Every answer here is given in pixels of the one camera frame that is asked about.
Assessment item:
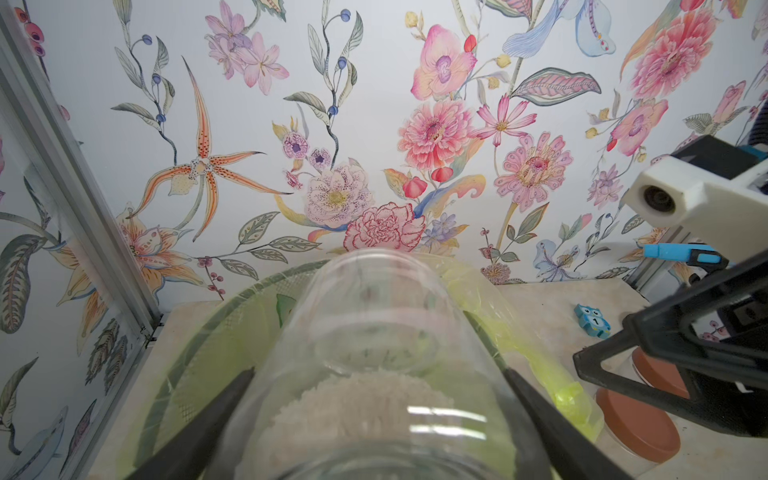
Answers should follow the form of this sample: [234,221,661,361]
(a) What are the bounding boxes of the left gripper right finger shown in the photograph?
[503,368,631,480]

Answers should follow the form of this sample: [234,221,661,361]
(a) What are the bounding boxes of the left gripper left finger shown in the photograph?
[128,368,255,479]

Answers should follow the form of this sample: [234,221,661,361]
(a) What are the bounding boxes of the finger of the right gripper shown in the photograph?
[573,252,767,437]

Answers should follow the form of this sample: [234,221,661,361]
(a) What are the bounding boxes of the left aluminium corner post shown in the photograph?
[1,1,162,342]

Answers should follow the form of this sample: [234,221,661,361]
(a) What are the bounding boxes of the blue microphone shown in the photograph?
[642,243,727,266]

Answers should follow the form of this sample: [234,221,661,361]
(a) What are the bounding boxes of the yellow-green plastic bin liner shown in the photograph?
[115,254,604,479]

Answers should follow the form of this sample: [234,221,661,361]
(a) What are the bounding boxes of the clear jar with rice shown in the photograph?
[205,249,552,479]

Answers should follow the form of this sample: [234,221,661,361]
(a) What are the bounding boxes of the black mesh trash bin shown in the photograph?
[131,257,517,469]

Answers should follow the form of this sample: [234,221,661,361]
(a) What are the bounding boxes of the aluminium corner post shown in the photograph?
[623,227,694,302]
[1,1,162,342]

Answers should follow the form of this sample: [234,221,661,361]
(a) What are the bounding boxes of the jar with terracotta lid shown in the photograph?
[616,348,690,399]
[595,388,681,478]

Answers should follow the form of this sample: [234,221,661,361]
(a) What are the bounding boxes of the small blue owl figure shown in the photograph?
[574,304,611,339]

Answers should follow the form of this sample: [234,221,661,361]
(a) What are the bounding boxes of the right aluminium corner post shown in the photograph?
[623,227,694,302]

